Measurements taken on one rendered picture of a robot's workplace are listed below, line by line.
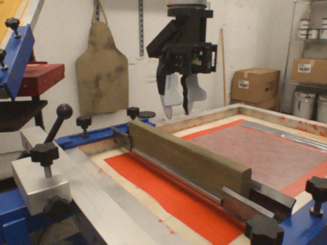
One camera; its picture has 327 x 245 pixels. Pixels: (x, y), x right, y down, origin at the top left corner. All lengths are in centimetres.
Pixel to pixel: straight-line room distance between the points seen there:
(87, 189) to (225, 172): 24
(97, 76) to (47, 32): 57
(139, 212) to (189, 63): 27
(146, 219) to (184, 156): 16
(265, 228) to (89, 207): 24
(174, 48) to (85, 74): 208
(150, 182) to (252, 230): 33
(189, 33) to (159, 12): 254
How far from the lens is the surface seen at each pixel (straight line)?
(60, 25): 254
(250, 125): 103
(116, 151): 79
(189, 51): 48
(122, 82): 275
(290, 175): 72
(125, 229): 37
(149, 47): 59
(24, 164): 50
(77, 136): 80
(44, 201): 42
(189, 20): 50
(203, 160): 53
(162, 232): 44
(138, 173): 67
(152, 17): 298
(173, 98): 52
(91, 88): 258
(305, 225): 49
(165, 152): 61
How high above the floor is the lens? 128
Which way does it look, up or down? 18 degrees down
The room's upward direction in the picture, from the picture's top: straight up
